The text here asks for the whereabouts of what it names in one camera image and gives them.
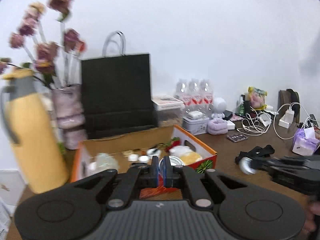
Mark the yellow thermos jug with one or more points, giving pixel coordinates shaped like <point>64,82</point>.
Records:
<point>30,132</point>

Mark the person's right hand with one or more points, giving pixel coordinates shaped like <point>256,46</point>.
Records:
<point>312,210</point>

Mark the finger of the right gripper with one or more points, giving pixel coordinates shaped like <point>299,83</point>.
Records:
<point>261,163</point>

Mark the brown leather bag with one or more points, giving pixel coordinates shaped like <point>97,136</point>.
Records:
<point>289,96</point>

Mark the purple textured vase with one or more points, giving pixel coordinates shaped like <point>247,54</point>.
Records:
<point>70,115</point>

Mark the clear container of grains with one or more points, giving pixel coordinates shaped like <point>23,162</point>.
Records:
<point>170,117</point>

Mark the water bottle right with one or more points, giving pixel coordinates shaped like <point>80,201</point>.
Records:
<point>207,94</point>

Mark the small yellowed eraser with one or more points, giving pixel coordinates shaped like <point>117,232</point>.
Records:
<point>127,153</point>

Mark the round metal tin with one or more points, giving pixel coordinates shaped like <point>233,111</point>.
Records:
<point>174,161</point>

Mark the iridescent plastic bag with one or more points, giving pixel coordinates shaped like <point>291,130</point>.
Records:
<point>105,161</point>

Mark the water bottle middle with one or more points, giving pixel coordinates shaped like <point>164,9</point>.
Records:
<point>195,94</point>

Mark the water bottle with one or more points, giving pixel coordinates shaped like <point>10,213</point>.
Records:
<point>207,94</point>
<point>195,94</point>
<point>181,89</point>

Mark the pink dried rose bouquet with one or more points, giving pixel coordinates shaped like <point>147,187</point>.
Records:
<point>54,64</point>

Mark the pink snack packet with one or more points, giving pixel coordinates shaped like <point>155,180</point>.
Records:
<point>257,98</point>

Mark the purple scrunchie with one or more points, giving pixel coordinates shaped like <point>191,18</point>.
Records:
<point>217,126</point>

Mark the small white round lid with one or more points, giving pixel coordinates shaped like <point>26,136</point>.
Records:
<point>245,166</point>

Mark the white round speaker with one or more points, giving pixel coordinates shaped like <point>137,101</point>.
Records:
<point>218,108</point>

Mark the water bottle left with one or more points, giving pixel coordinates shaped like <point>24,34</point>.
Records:
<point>181,89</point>

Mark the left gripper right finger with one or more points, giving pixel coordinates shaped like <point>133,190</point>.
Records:
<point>233,209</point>

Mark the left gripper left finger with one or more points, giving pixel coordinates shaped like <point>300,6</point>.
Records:
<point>76,210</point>

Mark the black paper shopping bag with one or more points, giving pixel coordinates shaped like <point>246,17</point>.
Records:
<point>116,91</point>

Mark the white earbud case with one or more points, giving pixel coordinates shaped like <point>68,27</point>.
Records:
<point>194,115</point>

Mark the red cardboard box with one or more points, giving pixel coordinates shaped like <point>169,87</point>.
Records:
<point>145,144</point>

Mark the white charger adapter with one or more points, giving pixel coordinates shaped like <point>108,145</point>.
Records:
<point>287,119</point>

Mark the white tin box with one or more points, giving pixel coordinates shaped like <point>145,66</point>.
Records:
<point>197,126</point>

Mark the purple gift bag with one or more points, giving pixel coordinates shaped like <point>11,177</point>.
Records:
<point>306,141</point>

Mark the yellow plush toy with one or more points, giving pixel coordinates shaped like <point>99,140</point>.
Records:
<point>190,158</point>

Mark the white flat box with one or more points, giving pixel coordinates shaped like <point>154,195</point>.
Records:
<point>165,102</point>

